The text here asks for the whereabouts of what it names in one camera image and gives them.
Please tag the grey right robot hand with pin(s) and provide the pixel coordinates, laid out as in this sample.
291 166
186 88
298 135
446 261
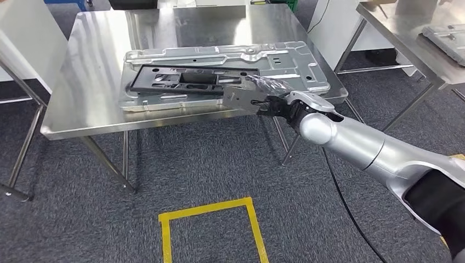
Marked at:
294 112

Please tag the long black plastic part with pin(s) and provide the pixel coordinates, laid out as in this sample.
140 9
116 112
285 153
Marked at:
145 78

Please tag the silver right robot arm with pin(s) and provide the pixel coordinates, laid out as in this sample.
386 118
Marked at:
363 149

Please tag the stainless steel workbench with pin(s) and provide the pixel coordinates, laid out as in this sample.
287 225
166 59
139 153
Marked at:
91 72

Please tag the clear plastic wrap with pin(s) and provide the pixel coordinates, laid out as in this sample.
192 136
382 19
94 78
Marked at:
270 85

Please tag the stamped grey metal plate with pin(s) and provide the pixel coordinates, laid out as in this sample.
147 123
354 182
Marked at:
290 58

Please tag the white partition board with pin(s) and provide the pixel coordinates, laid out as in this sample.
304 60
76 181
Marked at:
338 32
25 43

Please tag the black round floor object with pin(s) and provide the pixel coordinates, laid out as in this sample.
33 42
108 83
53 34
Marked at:
381 57

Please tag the green plastic crate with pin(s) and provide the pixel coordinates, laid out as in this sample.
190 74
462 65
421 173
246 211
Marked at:
285 4

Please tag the stainless steel side table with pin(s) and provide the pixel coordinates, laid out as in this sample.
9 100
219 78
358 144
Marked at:
25 145
399 32

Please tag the small grey metal plate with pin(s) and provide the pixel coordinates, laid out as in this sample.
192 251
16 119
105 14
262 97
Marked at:
447 41

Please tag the black equipment case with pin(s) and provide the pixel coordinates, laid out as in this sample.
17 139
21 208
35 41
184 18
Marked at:
132 3

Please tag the blue metal cart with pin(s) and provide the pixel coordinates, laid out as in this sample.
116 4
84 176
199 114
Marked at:
65 3

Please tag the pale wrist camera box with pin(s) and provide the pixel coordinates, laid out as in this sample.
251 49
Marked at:
312 101

